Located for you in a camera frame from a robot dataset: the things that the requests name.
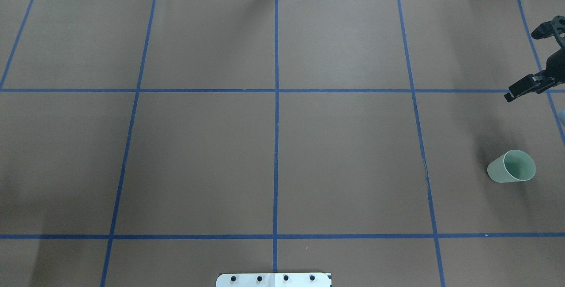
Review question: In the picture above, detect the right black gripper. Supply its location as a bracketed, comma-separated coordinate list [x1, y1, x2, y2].
[504, 17, 565, 102]

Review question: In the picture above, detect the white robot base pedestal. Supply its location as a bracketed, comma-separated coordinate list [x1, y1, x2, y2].
[215, 272, 332, 287]

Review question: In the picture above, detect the green plastic cup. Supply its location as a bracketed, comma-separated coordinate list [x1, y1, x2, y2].
[487, 150, 537, 184]

